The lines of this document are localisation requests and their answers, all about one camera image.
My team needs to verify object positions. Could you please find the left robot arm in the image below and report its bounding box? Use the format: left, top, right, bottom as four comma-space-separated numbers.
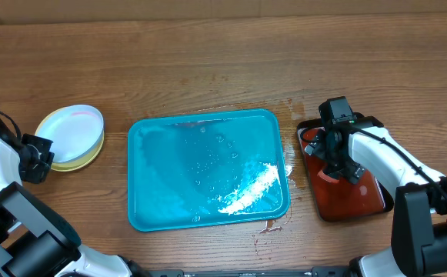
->
0, 112, 148, 277

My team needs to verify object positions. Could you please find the light blue plate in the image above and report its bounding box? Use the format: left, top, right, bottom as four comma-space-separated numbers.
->
36, 104, 105, 164

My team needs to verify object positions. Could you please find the teal plastic tray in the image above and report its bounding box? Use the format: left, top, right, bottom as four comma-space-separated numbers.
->
127, 108, 291, 232

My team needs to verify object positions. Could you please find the red-stained sponge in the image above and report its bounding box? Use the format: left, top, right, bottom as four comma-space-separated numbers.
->
317, 170, 339, 184

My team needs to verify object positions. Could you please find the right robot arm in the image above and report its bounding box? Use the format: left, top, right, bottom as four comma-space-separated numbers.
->
297, 96, 447, 276

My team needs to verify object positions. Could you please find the black tray with red liquid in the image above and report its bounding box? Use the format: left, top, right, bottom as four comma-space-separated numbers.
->
297, 119, 393, 222

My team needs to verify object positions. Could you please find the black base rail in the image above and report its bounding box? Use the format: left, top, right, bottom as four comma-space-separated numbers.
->
149, 266, 357, 277

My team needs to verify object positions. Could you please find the yellow-green plate top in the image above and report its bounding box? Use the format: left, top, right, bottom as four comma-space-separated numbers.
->
34, 107, 105, 172

